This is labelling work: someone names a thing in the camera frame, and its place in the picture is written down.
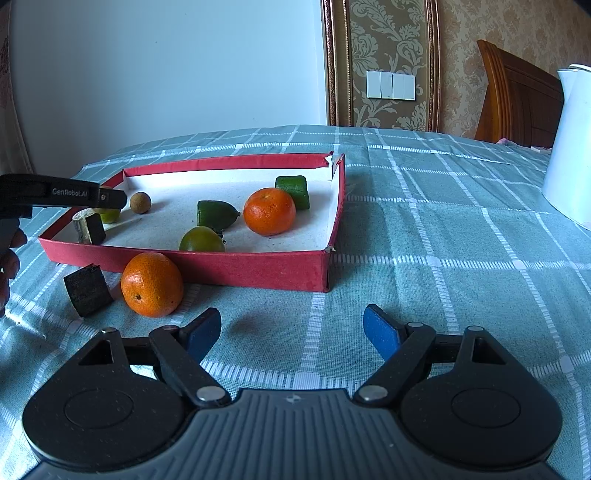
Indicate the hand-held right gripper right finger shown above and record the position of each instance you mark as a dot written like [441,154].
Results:
[381,332]

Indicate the white wall light switch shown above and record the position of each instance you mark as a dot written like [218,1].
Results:
[391,85]

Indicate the green cucumber end piece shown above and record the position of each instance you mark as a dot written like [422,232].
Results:
[214,214]

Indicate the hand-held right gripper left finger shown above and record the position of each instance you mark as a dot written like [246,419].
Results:
[203,334]

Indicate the person's left hand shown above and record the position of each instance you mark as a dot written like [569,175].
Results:
[11,265]

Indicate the gold framed damask wall panel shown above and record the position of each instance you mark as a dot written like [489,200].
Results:
[392,37]

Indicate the white electric kettle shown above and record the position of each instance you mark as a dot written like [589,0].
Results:
[568,161]

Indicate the shallow red cardboard box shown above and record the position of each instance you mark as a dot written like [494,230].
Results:
[277,272]

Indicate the beige curtain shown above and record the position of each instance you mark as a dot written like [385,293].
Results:
[5,115]

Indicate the teal checked tablecloth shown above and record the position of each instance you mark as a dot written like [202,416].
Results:
[438,230]

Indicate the brown longan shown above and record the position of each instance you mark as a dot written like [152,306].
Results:
[140,203]

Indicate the green tomato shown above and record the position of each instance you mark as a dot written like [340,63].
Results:
[201,240]

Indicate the orange tangerine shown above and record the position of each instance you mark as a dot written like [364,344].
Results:
[151,285]
[269,211]

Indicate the pink cloth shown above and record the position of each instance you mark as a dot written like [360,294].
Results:
[506,141]

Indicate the small green lime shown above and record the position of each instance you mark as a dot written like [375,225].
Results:
[111,215]

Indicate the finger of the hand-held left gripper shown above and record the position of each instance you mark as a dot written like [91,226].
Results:
[113,197]

